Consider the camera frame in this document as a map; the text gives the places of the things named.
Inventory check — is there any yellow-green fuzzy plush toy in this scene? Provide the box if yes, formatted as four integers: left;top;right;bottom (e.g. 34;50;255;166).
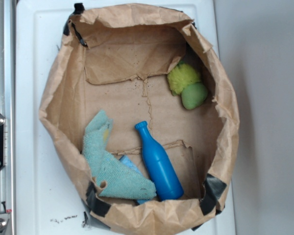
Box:
167;61;208;110

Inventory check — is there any light teal terry cloth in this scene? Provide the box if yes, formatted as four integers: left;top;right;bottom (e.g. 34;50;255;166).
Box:
82;110;156;200

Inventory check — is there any aluminium frame rail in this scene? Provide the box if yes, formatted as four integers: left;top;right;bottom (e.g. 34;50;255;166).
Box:
0;0;16;235

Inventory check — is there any blue sponge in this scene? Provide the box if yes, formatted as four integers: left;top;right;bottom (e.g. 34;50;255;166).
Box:
120;155;149;205

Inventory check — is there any blue plastic bottle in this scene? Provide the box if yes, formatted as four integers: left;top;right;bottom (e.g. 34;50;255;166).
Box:
135;121;184;201

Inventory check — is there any brown paper bag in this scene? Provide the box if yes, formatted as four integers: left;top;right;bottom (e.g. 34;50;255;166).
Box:
39;3;240;235

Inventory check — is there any white plastic tray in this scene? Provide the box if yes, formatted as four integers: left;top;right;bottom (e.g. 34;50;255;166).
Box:
15;0;222;235

